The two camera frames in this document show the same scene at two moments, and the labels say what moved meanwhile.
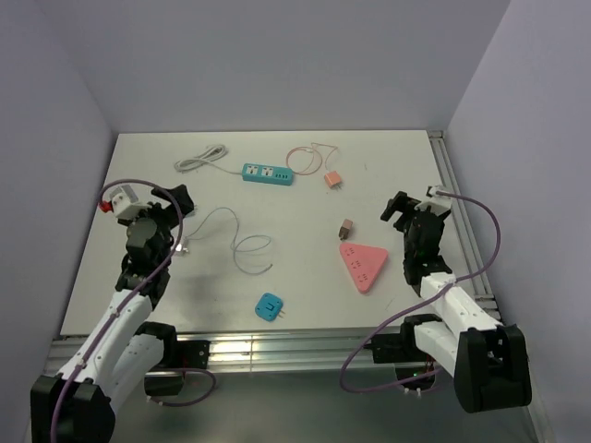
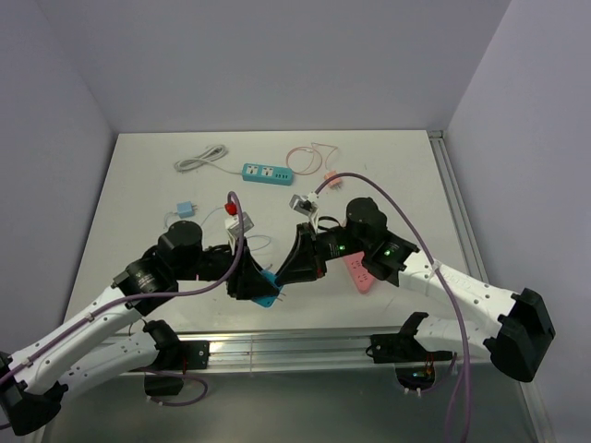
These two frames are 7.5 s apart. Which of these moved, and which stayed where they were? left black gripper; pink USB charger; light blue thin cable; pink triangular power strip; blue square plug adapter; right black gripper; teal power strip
Moved: light blue thin cable; left black gripper; right black gripper; blue square plug adapter
Stayed: pink triangular power strip; teal power strip; pink USB charger
